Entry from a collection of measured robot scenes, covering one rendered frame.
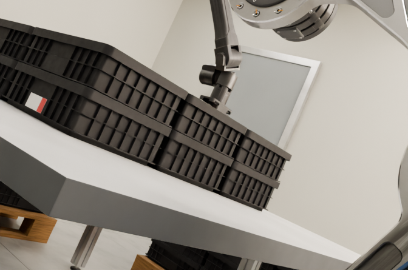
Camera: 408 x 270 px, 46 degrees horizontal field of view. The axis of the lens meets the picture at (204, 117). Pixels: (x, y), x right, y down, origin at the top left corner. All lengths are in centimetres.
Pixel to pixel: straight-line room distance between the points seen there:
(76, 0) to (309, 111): 257
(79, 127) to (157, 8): 477
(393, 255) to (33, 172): 43
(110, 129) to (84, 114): 9
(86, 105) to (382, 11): 68
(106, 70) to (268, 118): 363
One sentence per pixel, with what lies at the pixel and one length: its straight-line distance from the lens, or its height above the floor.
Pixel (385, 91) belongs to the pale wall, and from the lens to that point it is 441.
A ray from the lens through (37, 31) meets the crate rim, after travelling 145.
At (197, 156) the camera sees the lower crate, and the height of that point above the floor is 78.
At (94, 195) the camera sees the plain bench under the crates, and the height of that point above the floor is 69.
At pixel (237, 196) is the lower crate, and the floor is 72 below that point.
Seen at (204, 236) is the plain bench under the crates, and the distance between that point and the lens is 66.
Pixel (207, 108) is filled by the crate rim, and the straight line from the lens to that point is 138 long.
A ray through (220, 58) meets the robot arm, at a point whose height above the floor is 109.
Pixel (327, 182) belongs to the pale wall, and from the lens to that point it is 431.
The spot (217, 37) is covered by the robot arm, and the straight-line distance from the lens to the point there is 155.
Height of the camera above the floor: 76
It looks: 5 degrees up
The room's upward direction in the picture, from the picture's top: 24 degrees clockwise
